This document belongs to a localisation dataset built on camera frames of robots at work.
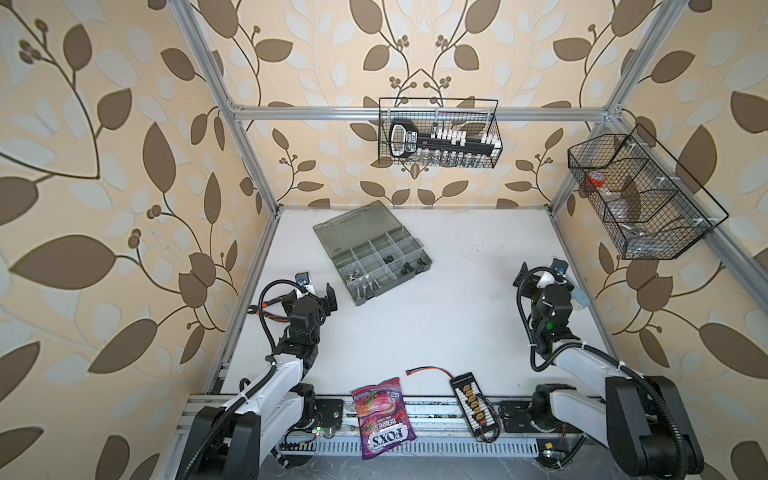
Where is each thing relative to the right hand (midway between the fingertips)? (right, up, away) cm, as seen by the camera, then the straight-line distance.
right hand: (541, 269), depth 85 cm
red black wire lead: (-33, -27, -2) cm, 43 cm away
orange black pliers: (-87, -14, +9) cm, 89 cm away
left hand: (-68, -5, +1) cm, 68 cm away
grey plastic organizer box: (-51, +5, +20) cm, 55 cm away
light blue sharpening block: (+14, -8, +6) cm, 18 cm away
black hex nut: (-44, +2, +19) cm, 48 cm away
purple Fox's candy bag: (-45, -35, -14) cm, 59 cm away
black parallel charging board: (-23, -33, -10) cm, 41 cm away
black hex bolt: (-38, -1, +17) cm, 42 cm away
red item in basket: (+18, +27, +3) cm, 32 cm away
